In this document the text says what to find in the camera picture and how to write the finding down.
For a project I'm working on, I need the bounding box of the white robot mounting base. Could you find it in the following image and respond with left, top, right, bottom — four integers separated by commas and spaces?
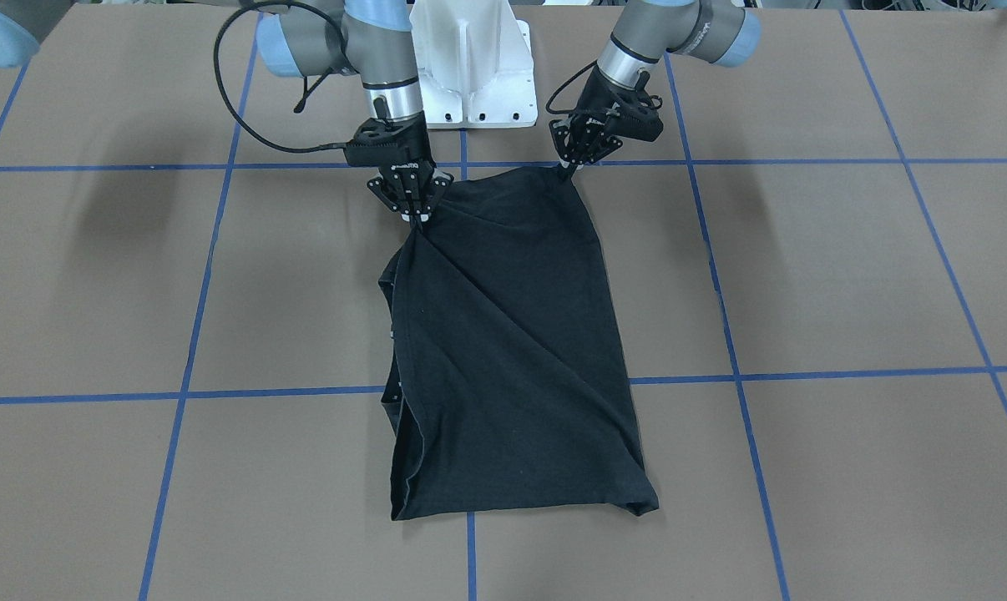
409, 1, 539, 130

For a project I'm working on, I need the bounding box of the brown table mat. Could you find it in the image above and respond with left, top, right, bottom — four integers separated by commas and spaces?
0, 5, 1007, 600

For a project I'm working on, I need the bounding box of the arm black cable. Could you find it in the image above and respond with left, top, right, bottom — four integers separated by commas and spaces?
211, 0, 362, 156
544, 60, 665, 123

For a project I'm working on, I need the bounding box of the black graphic t-shirt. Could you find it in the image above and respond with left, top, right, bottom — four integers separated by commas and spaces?
380, 166, 659, 521

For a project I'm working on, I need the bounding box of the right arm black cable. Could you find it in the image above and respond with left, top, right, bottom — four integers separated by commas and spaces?
211, 0, 362, 156

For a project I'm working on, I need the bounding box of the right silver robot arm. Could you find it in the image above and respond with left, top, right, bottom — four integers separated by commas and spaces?
213, 1, 453, 230

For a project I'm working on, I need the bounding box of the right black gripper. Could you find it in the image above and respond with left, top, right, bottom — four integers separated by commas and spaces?
342, 114, 454, 230

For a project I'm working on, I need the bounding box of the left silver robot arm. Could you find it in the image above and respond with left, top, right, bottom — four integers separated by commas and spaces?
545, 1, 761, 181

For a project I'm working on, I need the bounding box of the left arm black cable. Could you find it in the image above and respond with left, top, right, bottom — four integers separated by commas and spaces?
544, 60, 665, 123

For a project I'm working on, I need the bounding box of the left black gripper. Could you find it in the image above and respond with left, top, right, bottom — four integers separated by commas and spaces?
550, 65, 664, 181

